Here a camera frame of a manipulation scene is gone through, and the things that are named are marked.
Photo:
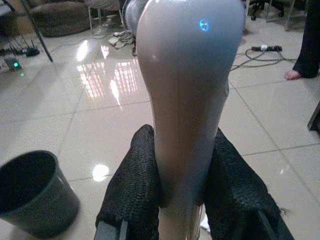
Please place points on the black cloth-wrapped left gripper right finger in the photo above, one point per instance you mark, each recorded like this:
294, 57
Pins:
235, 192

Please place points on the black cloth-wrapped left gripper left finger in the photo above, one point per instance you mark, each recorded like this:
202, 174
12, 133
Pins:
135, 190

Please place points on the small device with green light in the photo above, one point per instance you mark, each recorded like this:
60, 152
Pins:
13, 63

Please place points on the black plastic waste bin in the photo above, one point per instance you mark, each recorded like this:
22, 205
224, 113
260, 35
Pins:
37, 195

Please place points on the black power strip white plug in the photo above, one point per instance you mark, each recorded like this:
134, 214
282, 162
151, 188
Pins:
266, 48

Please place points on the brown bean bag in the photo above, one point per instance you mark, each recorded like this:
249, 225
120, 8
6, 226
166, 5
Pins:
60, 20

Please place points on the dark metal stand leg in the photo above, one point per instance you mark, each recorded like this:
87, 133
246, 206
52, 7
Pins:
37, 30

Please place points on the person leg in black trousers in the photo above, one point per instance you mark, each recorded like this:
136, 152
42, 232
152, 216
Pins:
308, 40

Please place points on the black office chair base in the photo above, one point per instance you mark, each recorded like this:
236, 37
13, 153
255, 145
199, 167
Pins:
267, 7

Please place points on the black router with antennas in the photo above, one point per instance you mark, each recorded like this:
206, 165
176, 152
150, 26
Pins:
28, 50

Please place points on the dark furniture edge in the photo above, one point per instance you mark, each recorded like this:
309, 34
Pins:
315, 117

